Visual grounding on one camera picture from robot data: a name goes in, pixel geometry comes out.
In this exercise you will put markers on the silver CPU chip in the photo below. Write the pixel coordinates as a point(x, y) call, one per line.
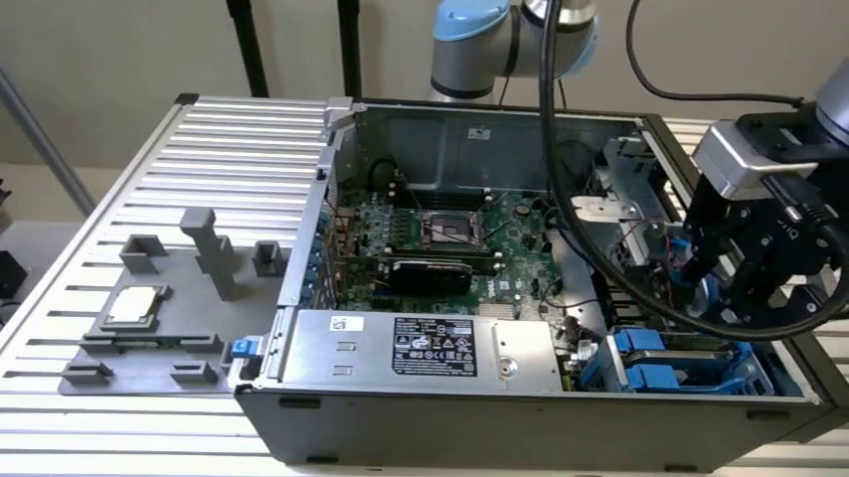
point(133, 304)

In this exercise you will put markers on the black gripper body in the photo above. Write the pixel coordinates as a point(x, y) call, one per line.
point(776, 233)

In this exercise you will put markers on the black box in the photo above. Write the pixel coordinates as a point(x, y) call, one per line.
point(9, 275)

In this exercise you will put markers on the silver power supply unit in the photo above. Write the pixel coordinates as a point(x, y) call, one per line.
point(371, 353)

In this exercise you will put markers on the small silver heatsink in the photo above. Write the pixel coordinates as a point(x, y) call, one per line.
point(497, 311)

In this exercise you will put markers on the black stand pole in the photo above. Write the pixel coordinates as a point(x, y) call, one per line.
point(248, 49)
point(350, 49)

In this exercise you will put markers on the black graphics card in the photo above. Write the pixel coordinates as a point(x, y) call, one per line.
point(430, 278)

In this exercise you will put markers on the open black PC case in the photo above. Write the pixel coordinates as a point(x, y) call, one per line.
point(465, 427)

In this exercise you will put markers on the grey disk bay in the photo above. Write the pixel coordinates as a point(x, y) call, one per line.
point(742, 367)

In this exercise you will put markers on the blue case latch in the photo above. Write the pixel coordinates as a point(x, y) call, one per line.
point(246, 348)

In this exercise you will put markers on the hard disk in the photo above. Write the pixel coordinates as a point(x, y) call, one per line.
point(683, 344)

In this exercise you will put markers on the green motherboard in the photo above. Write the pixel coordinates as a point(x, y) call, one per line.
point(523, 263)

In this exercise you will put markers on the black table corner cap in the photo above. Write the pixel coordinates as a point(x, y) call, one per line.
point(186, 98)

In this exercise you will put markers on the CPU socket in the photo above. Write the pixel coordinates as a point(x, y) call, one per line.
point(452, 227)

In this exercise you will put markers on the silver drive bay bracket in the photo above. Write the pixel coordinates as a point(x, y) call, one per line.
point(603, 211)

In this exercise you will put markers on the grey parts rack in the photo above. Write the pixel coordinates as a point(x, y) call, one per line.
point(186, 318)

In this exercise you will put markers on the aluminium frame bar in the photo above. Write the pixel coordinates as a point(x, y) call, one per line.
point(40, 139)

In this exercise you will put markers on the white case label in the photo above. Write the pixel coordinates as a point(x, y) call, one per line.
point(479, 133)

